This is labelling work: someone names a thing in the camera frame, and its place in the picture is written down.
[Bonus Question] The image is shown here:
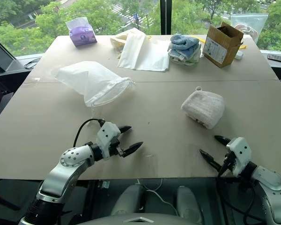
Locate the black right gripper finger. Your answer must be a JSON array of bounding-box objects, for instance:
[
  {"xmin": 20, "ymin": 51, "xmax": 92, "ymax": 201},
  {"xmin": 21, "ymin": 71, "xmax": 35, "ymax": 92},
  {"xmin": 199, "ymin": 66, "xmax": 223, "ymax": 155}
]
[
  {"xmin": 200, "ymin": 149, "xmax": 223, "ymax": 172},
  {"xmin": 214, "ymin": 135, "xmax": 231, "ymax": 146}
]

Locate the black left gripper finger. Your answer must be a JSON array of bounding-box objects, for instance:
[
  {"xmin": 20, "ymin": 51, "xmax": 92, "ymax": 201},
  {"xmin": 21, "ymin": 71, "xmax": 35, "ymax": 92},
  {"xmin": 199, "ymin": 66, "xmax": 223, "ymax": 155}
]
[
  {"xmin": 118, "ymin": 126, "xmax": 133, "ymax": 135},
  {"xmin": 123, "ymin": 142, "xmax": 144, "ymax": 158}
]

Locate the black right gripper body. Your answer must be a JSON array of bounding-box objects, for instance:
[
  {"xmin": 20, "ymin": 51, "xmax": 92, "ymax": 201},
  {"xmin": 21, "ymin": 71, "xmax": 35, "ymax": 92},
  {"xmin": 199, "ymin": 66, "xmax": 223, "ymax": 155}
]
[{"xmin": 221, "ymin": 151, "xmax": 236, "ymax": 173}]

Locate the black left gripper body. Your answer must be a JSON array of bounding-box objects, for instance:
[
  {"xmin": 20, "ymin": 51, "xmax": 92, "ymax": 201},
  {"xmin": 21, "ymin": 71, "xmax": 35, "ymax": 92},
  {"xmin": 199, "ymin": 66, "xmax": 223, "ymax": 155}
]
[{"xmin": 109, "ymin": 138, "xmax": 126, "ymax": 158}]

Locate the folded white towel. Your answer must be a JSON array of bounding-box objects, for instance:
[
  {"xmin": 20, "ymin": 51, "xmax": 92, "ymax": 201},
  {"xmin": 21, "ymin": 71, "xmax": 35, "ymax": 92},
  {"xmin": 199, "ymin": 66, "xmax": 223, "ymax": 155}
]
[{"xmin": 180, "ymin": 86, "xmax": 225, "ymax": 130}]

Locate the wide flat white cloth bag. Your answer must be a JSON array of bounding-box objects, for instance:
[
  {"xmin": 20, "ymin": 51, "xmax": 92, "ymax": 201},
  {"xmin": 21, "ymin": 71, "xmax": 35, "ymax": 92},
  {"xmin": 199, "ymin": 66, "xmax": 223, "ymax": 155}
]
[{"xmin": 135, "ymin": 35, "xmax": 170, "ymax": 72}]

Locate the blue towel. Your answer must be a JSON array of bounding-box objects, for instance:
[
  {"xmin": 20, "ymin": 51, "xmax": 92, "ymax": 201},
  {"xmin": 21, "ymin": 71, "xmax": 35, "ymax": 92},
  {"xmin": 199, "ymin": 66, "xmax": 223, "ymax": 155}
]
[{"xmin": 170, "ymin": 33, "xmax": 200, "ymax": 51}]

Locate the clear plastic zip bag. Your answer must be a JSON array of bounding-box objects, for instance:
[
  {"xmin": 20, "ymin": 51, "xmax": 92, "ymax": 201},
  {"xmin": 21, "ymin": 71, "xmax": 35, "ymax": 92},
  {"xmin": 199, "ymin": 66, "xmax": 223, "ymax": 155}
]
[{"xmin": 229, "ymin": 13, "xmax": 269, "ymax": 44}]

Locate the grey rounded shape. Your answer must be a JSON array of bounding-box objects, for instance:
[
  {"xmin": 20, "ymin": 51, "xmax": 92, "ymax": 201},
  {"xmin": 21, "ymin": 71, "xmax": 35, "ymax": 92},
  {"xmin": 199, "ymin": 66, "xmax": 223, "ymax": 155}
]
[
  {"xmin": 177, "ymin": 186, "xmax": 205, "ymax": 218},
  {"xmin": 111, "ymin": 184, "xmax": 145, "ymax": 216}
]

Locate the grey robot torso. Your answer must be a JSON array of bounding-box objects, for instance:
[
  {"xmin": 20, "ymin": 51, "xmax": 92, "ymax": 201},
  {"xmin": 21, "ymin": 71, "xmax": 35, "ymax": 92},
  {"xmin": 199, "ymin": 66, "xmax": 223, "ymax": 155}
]
[{"xmin": 77, "ymin": 212, "xmax": 204, "ymax": 225}]

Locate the open cardboard box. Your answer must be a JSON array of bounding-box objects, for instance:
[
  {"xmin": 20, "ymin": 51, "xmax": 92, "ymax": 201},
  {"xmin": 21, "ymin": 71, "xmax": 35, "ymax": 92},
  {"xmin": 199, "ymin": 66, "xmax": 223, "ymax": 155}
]
[{"xmin": 202, "ymin": 22, "xmax": 245, "ymax": 68}]

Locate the stack of pale towels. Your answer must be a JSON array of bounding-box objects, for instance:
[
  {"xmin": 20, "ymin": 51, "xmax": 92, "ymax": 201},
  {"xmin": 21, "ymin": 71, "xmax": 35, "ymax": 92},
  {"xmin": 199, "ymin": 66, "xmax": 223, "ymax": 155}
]
[{"xmin": 168, "ymin": 44, "xmax": 202, "ymax": 64}]

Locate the purple tissue pack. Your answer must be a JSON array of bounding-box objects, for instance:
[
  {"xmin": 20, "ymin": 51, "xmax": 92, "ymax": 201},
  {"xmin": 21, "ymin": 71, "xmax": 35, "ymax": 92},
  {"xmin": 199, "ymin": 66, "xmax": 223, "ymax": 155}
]
[{"xmin": 65, "ymin": 17, "xmax": 98, "ymax": 47}]

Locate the black monitor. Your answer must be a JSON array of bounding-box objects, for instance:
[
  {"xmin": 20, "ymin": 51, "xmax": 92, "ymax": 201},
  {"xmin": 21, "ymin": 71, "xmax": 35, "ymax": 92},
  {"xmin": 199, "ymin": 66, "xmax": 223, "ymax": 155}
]
[{"xmin": 0, "ymin": 32, "xmax": 25, "ymax": 73}]

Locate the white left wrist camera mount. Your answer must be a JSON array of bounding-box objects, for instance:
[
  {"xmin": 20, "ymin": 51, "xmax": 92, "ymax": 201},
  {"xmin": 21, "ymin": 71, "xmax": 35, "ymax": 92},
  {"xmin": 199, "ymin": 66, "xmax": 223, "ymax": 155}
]
[{"xmin": 96, "ymin": 121, "xmax": 121, "ymax": 158}]

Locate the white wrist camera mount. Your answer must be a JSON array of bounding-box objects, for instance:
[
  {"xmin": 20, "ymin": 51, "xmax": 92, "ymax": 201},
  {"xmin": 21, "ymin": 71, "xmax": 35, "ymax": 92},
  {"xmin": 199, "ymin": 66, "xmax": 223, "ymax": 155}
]
[
  {"xmin": 226, "ymin": 137, "xmax": 252, "ymax": 177},
  {"xmin": 96, "ymin": 121, "xmax": 121, "ymax": 158}
]

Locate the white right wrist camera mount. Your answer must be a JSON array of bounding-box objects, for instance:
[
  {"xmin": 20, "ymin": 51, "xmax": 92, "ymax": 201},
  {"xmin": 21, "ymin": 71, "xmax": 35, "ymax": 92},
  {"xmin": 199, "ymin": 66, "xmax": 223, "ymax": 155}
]
[{"xmin": 226, "ymin": 137, "xmax": 252, "ymax": 177}]

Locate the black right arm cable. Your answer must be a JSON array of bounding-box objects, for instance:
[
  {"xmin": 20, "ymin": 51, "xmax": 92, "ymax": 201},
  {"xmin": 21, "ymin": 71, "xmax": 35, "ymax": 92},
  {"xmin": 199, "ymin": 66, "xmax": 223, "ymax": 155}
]
[{"xmin": 215, "ymin": 157, "xmax": 260, "ymax": 225}]

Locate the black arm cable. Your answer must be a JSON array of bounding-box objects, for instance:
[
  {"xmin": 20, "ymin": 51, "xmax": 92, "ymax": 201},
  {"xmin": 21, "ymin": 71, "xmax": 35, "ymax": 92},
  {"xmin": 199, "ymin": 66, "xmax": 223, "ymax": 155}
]
[
  {"xmin": 73, "ymin": 118, "xmax": 106, "ymax": 149},
  {"xmin": 215, "ymin": 157, "xmax": 260, "ymax": 225}
]

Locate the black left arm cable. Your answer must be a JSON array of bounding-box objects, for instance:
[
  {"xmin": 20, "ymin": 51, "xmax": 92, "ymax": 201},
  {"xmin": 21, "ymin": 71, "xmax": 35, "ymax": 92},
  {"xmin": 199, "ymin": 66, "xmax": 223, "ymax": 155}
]
[{"xmin": 73, "ymin": 118, "xmax": 106, "ymax": 149}]

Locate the white cable under table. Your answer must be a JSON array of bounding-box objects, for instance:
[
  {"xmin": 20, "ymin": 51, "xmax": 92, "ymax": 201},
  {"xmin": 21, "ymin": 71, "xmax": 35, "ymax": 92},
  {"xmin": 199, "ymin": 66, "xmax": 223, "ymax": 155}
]
[{"xmin": 137, "ymin": 179, "xmax": 179, "ymax": 217}]

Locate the white mesh laundry bag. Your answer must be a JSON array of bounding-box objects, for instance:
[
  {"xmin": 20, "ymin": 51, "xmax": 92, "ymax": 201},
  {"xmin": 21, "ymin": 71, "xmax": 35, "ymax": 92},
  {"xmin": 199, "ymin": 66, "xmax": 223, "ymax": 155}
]
[{"xmin": 52, "ymin": 60, "xmax": 136, "ymax": 118}]

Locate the black cable bundle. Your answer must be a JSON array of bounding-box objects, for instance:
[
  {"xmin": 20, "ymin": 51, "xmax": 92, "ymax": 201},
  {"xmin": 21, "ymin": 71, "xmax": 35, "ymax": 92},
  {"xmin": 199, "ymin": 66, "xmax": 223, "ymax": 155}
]
[{"xmin": 23, "ymin": 57, "xmax": 42, "ymax": 69}]

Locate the black window frame post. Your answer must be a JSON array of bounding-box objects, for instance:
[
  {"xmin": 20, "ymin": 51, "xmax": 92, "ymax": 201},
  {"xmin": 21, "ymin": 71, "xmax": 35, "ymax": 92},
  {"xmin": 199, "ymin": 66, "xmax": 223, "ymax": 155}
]
[{"xmin": 159, "ymin": 0, "xmax": 172, "ymax": 35}]

